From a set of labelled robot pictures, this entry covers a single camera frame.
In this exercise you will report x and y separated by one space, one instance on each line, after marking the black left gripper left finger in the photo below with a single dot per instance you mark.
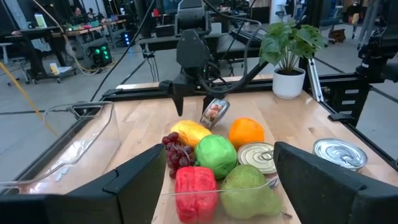
133 186

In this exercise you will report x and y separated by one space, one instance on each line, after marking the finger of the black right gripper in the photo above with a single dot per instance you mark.
207 102
179 104

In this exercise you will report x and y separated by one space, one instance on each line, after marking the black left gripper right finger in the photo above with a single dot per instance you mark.
311 186

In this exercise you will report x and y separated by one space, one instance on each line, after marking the Van Camp's tuna can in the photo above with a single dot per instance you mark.
215 112
340 154

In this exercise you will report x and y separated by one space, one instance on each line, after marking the yellow mango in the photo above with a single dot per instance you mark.
191 132

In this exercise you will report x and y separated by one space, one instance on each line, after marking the dark red grape bunch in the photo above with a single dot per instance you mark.
175 152

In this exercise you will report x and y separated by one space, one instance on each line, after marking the orange fruit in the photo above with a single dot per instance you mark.
246 132

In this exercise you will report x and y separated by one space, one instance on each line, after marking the blue label tuna can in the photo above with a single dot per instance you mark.
256 157

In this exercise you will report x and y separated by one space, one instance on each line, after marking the red bell pepper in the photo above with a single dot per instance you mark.
196 194

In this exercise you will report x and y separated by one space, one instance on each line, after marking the green pear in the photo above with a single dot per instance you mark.
248 193

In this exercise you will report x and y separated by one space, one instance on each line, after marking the clear plastic bin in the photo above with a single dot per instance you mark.
224 214
77 149

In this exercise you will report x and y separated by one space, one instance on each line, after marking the computer tower with blue lights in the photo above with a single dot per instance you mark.
127 39

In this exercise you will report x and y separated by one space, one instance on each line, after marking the green plant in white pot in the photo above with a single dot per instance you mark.
287 82

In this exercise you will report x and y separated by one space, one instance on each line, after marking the computer tower with green lights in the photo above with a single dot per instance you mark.
101 54

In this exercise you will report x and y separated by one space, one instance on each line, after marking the silver metal strut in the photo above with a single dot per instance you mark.
314 81

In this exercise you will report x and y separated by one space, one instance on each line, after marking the person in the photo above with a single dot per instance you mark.
77 13

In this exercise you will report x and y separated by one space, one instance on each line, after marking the wooden top black desk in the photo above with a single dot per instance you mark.
40 34

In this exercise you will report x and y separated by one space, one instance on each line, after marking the black table frame rail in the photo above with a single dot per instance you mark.
140 91

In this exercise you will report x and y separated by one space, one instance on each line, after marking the black equipment mount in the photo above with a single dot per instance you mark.
377 53

